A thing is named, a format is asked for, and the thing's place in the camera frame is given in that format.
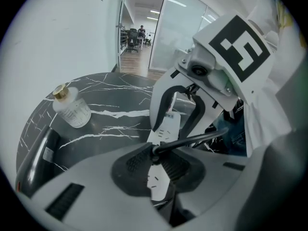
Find glass door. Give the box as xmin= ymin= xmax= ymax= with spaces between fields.
xmin=116 ymin=0 xmax=128 ymax=68

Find white power strip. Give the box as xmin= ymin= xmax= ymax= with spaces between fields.
xmin=146 ymin=112 xmax=181 ymax=202

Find black office chair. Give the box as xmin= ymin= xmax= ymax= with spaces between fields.
xmin=126 ymin=28 xmax=140 ymax=53

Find black and orange tool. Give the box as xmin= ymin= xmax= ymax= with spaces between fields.
xmin=15 ymin=125 xmax=62 ymax=198

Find black metal rack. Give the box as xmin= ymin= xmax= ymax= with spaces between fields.
xmin=119 ymin=25 xmax=128 ymax=52

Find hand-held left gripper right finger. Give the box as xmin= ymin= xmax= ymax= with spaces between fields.
xmin=154 ymin=143 xmax=251 ymax=228

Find person's blue jeans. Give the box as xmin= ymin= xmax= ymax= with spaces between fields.
xmin=204 ymin=114 xmax=248 ymax=157

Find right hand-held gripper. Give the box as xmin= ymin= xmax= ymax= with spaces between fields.
xmin=174 ymin=14 xmax=277 ymax=143

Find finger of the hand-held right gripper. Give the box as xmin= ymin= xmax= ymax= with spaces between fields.
xmin=149 ymin=67 xmax=192 ymax=132

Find person's white shirt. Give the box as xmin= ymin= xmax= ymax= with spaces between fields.
xmin=237 ymin=0 xmax=308 ymax=157

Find clear glass bottle gold cap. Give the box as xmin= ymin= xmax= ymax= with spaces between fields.
xmin=52 ymin=83 xmax=92 ymax=129

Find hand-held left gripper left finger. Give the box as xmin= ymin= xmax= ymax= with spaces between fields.
xmin=19 ymin=142 xmax=169 ymax=231

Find black curved cable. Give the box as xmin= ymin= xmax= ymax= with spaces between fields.
xmin=154 ymin=128 xmax=229 ymax=154

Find frosted glass partition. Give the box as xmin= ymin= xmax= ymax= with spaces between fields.
xmin=148 ymin=0 xmax=218 ymax=72

